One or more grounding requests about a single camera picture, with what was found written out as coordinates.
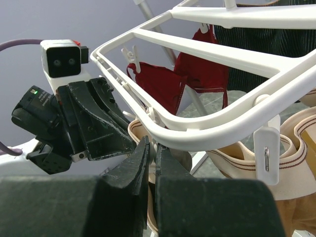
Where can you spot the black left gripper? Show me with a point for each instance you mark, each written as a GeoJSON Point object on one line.
{"type": "Point", "coordinates": [91, 121]}

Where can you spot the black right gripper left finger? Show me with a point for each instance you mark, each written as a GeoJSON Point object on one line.
{"type": "Point", "coordinates": [34, 204]}

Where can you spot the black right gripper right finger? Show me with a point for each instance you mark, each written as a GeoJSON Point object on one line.
{"type": "Point", "coordinates": [211, 207]}

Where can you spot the white hanger clip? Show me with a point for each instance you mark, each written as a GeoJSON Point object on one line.
{"type": "Point", "coordinates": [266, 150]}

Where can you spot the white square clip hanger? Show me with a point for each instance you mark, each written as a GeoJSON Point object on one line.
{"type": "Point", "coordinates": [190, 30]}

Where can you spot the brown underwear with beige waistband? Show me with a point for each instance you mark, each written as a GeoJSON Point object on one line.
{"type": "Point", "coordinates": [280, 154]}

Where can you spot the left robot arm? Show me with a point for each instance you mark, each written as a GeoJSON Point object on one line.
{"type": "Point", "coordinates": [37, 113]}

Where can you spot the black pinstriped underwear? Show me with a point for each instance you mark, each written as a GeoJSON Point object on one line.
{"type": "Point", "coordinates": [286, 42]}

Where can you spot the red lace bra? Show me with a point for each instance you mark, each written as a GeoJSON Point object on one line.
{"type": "Point", "coordinates": [167, 86]}

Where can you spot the white clothes rack stand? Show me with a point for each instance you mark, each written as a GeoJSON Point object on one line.
{"type": "Point", "coordinates": [148, 14]}

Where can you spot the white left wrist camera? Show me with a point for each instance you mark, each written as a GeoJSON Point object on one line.
{"type": "Point", "coordinates": [62, 61]}

